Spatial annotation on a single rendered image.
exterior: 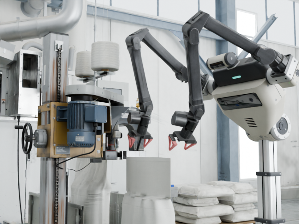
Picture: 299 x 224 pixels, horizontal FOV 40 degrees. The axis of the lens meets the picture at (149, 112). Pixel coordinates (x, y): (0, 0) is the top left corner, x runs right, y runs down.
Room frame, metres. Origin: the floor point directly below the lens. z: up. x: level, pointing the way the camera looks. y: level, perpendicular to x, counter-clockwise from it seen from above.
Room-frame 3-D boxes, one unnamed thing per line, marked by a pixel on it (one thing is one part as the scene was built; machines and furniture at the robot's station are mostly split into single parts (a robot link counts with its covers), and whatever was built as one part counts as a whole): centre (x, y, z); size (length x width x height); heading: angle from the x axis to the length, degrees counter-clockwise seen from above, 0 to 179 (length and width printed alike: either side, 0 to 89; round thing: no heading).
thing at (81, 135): (2.25, 0.37, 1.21); 0.15 x 0.15 x 0.25
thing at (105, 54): (2.34, 0.26, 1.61); 0.17 x 0.17 x 0.17
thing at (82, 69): (2.56, 0.40, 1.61); 0.15 x 0.14 x 0.17; 33
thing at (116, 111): (2.68, 0.21, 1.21); 0.30 x 0.25 x 0.30; 33
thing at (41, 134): (2.35, 0.63, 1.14); 0.11 x 0.06 x 0.11; 33
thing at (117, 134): (2.48, 0.20, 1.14); 0.05 x 0.04 x 0.16; 123
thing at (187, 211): (5.32, -0.71, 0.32); 0.66 x 0.43 x 0.15; 125
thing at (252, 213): (5.66, -1.22, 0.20); 0.67 x 0.43 x 0.15; 123
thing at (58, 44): (2.36, 0.53, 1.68); 0.05 x 0.03 x 0.06; 123
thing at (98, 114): (2.20, 0.29, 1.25); 0.10 x 0.08 x 0.12; 148
